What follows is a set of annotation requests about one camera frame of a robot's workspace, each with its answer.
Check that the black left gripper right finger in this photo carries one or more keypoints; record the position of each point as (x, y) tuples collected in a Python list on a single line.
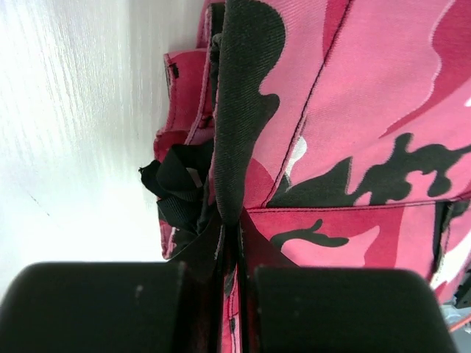
[(287, 308)]

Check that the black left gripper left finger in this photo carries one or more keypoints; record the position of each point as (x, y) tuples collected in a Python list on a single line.
[(174, 306)]

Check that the pink camouflage trousers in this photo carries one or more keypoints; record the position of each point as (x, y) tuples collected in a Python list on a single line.
[(342, 128)]

